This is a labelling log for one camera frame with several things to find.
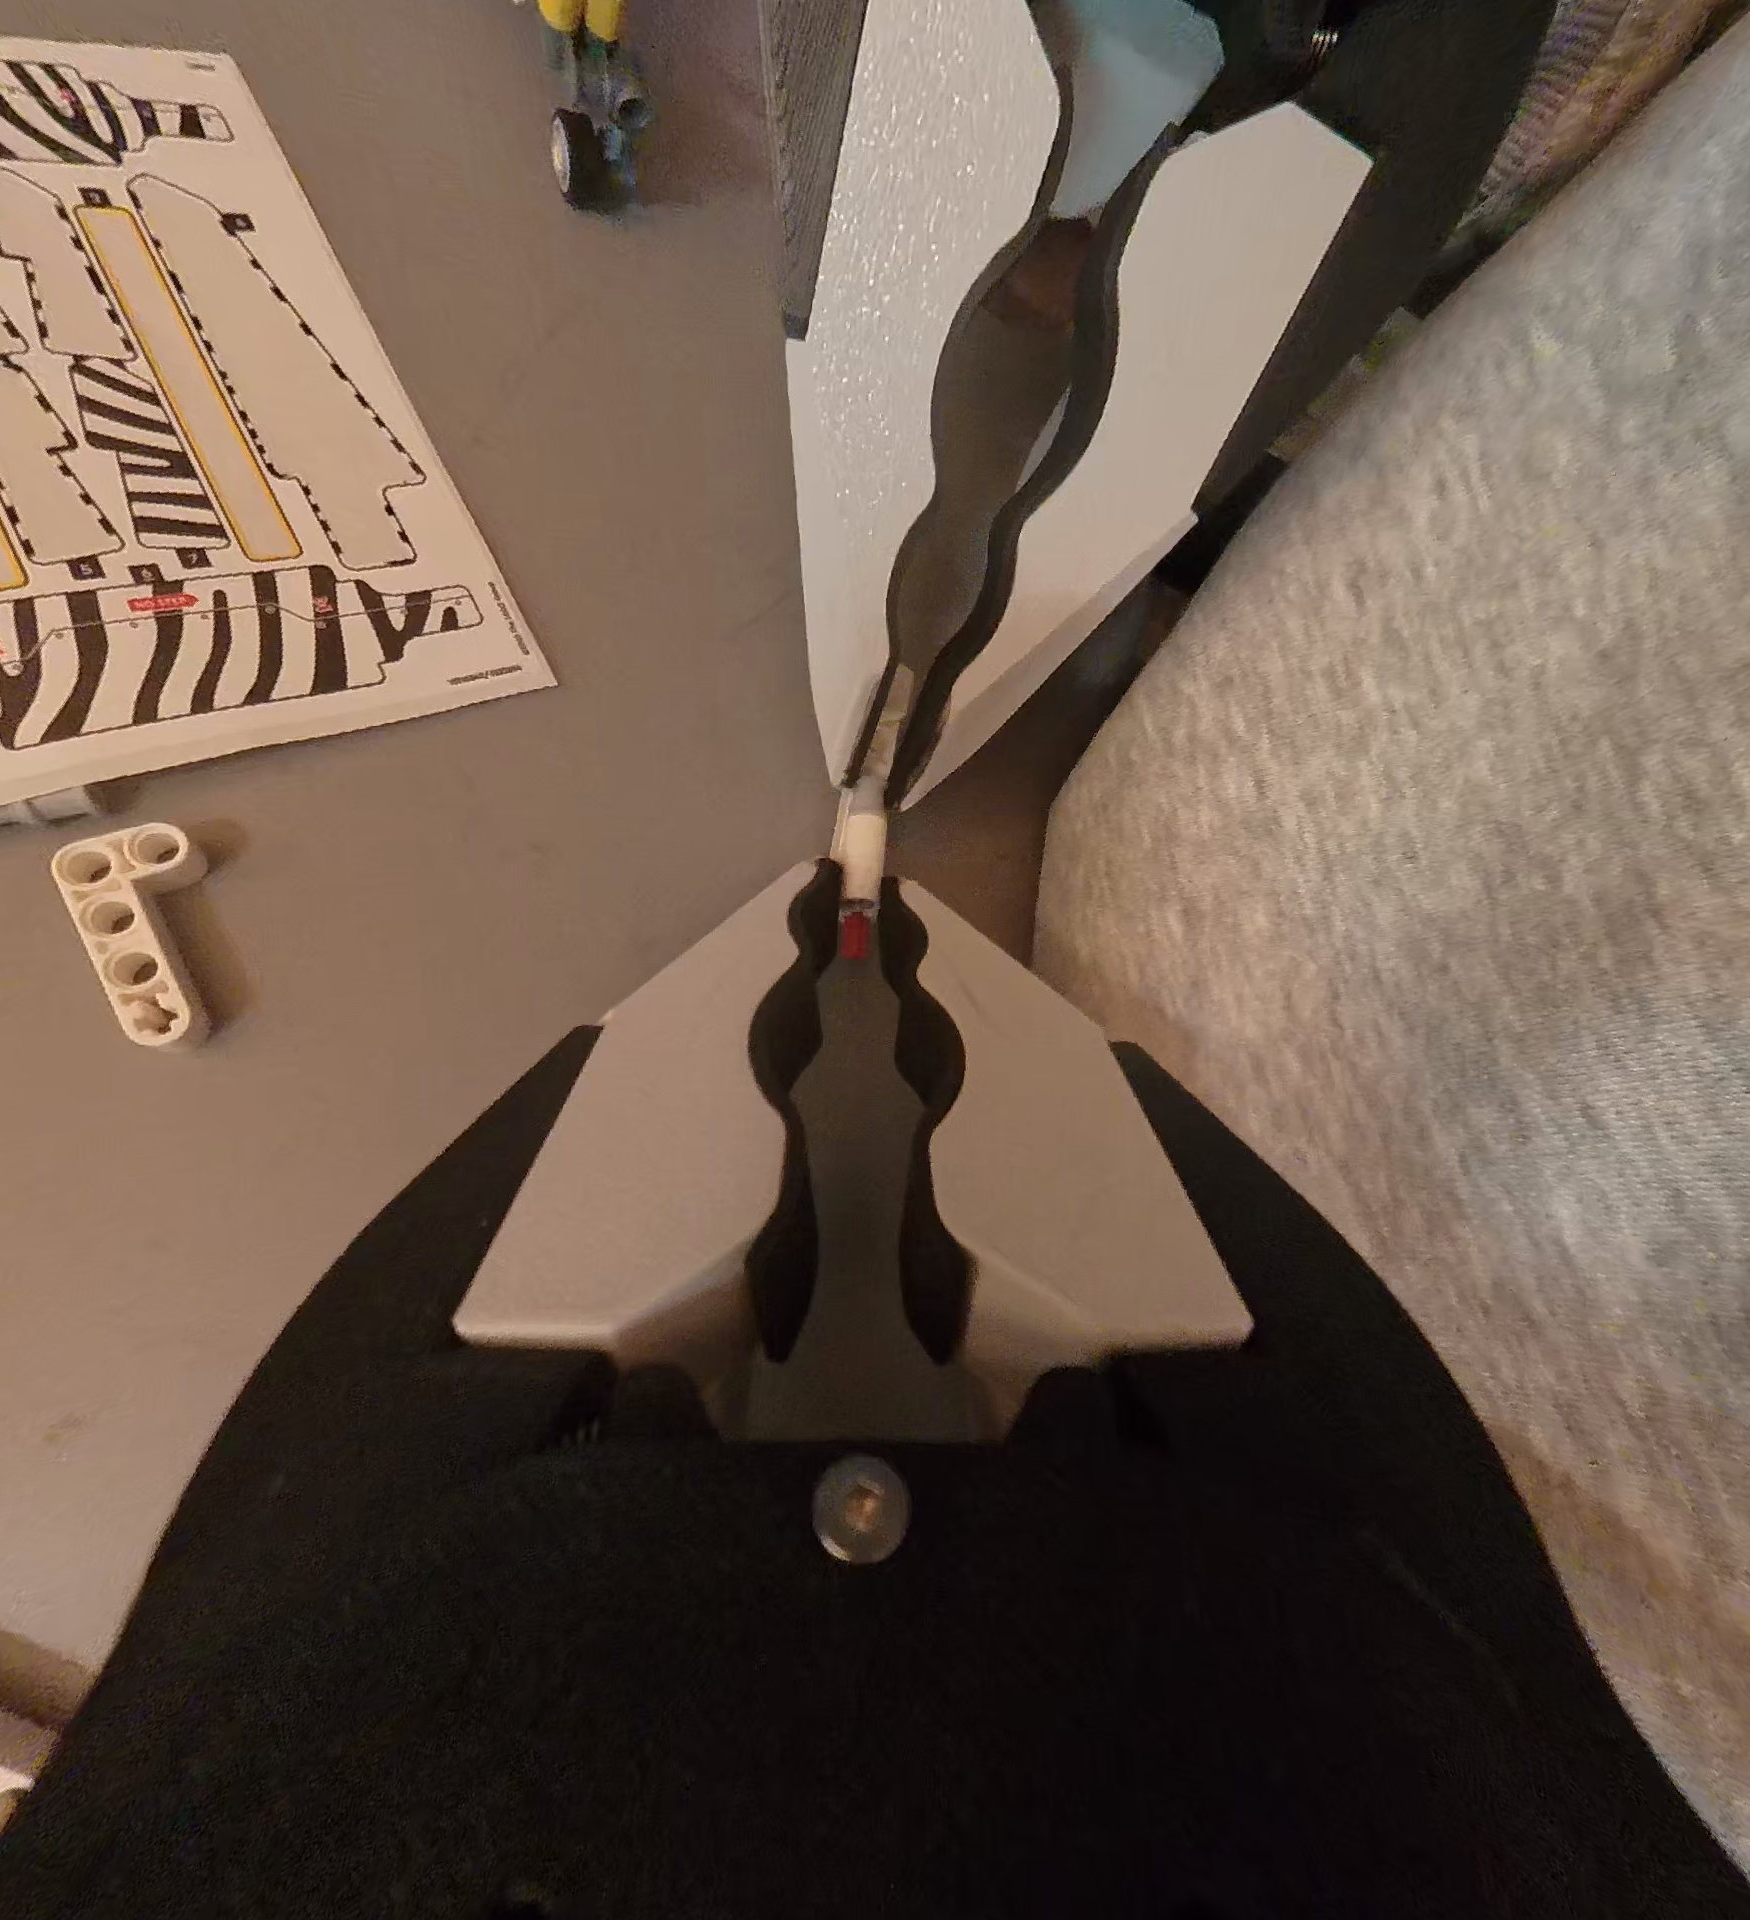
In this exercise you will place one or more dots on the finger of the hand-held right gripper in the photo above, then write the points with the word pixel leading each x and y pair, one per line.
pixel 889 225
pixel 1205 329

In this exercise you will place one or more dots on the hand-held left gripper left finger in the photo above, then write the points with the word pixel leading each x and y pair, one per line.
pixel 636 1184

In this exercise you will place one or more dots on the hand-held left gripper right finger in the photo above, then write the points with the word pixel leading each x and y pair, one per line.
pixel 1085 1201

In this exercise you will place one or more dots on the red lego pin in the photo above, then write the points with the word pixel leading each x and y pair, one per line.
pixel 855 939

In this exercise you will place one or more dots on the white round lego connector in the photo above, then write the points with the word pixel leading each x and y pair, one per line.
pixel 859 858

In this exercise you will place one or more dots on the yellow black lego model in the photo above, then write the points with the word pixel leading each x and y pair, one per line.
pixel 596 136

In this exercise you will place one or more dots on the white lego L-beam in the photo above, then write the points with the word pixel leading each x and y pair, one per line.
pixel 121 942

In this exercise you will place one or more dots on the light grey lego piece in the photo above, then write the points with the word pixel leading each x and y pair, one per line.
pixel 57 808

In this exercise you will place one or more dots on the zebra sticker sheet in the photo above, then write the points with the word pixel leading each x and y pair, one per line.
pixel 213 451

